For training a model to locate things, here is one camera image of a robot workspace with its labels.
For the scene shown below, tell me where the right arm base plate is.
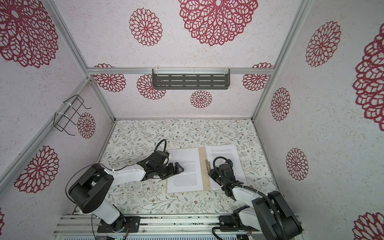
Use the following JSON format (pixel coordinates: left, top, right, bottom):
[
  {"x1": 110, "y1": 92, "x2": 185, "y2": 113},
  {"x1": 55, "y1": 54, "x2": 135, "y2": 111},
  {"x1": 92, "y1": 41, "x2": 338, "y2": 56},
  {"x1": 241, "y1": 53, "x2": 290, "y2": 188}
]
[{"x1": 219, "y1": 206, "x2": 254, "y2": 230}]

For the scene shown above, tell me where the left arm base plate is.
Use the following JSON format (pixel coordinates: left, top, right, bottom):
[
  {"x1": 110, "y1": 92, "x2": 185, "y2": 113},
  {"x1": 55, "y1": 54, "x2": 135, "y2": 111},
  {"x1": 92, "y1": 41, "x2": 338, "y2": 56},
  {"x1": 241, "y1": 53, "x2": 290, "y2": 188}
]
[{"x1": 97, "y1": 216, "x2": 141, "y2": 233}]

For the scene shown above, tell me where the metal folder clip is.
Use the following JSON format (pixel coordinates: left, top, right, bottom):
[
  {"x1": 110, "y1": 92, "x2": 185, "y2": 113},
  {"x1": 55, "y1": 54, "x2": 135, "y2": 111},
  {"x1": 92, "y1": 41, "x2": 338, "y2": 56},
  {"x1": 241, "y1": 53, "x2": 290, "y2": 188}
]
[{"x1": 205, "y1": 160, "x2": 211, "y2": 175}]

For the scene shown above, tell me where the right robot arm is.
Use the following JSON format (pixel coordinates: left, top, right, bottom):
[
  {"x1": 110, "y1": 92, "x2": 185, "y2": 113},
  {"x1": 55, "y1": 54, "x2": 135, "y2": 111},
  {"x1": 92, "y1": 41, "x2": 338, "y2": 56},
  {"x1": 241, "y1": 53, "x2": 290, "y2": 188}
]
[{"x1": 209, "y1": 164, "x2": 303, "y2": 240}]

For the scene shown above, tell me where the aluminium front rail frame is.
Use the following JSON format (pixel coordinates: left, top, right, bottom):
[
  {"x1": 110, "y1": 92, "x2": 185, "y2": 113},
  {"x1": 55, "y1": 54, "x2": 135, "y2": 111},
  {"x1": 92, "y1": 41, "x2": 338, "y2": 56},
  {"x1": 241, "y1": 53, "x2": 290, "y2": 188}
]
[{"x1": 52, "y1": 212, "x2": 307, "y2": 238}]

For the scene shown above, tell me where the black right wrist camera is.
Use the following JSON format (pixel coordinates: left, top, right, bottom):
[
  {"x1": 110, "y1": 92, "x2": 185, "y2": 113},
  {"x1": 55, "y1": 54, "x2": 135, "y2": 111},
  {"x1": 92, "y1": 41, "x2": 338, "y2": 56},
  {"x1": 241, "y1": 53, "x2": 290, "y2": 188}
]
[{"x1": 218, "y1": 160, "x2": 235, "y2": 179}]

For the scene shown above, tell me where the white printed paper sheet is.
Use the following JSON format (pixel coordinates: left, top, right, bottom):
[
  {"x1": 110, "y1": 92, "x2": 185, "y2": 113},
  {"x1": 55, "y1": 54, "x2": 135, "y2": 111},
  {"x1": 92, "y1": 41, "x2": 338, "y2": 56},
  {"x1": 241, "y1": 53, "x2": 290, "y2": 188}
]
[{"x1": 167, "y1": 148, "x2": 204, "y2": 194}]

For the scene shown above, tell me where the black corrugated right cable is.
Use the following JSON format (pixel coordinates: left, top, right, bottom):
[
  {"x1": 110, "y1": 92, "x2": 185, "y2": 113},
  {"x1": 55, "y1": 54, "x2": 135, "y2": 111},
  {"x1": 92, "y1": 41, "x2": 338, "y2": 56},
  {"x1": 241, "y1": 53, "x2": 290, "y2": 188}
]
[{"x1": 211, "y1": 155, "x2": 287, "y2": 240}]

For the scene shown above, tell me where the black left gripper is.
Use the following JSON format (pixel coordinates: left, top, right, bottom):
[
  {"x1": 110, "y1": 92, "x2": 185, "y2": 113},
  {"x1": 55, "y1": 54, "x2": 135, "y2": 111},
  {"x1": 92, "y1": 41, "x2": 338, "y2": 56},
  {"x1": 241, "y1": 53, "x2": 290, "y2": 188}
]
[{"x1": 156, "y1": 161, "x2": 184, "y2": 181}]

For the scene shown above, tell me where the black wire wall rack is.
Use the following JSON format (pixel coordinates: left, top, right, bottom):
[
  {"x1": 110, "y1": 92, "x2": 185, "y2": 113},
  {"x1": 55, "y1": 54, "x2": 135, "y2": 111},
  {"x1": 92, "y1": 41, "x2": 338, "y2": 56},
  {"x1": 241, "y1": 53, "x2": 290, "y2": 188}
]
[{"x1": 53, "y1": 95, "x2": 92, "y2": 136}]

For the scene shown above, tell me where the grey slotted wall shelf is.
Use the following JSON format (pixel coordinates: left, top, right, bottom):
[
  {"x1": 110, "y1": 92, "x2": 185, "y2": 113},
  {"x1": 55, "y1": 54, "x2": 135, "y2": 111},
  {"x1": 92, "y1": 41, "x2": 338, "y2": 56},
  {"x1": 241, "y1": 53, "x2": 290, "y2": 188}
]
[{"x1": 152, "y1": 69, "x2": 231, "y2": 90}]

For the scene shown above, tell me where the beige paper folder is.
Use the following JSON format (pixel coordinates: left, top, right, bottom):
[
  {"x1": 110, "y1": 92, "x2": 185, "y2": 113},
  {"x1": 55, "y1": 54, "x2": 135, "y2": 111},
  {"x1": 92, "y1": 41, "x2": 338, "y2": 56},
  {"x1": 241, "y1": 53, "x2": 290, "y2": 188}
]
[{"x1": 165, "y1": 145, "x2": 248, "y2": 194}]

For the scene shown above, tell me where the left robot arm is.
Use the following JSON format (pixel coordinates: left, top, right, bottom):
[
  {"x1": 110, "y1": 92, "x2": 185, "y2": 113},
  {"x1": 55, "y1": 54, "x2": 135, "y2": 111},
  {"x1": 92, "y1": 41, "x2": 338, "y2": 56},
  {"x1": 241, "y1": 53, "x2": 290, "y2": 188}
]
[{"x1": 67, "y1": 160, "x2": 184, "y2": 231}]

